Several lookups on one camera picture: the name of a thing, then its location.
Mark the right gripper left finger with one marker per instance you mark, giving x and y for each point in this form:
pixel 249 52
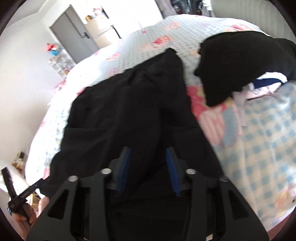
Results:
pixel 77 210

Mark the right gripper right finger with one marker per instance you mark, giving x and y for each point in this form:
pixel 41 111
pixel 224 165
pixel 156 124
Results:
pixel 215 207

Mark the black zip jacket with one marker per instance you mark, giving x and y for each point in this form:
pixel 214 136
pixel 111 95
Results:
pixel 145 109

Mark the person's left hand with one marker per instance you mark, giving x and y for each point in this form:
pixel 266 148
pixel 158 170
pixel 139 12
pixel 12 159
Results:
pixel 27 215

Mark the checkered cartoon bed quilt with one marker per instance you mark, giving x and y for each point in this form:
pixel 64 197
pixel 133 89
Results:
pixel 258 156

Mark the white and blue garment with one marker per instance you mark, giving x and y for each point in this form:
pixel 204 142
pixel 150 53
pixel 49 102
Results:
pixel 264 85

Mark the black garment pile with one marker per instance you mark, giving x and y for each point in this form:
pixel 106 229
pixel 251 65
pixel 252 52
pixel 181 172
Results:
pixel 231 60

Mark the grey door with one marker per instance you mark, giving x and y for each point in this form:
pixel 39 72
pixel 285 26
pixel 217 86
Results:
pixel 71 32

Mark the white padded headboard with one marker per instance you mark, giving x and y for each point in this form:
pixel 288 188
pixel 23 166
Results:
pixel 270 16

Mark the dark cluttered shelf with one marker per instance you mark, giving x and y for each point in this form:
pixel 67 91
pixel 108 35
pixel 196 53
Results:
pixel 178 7

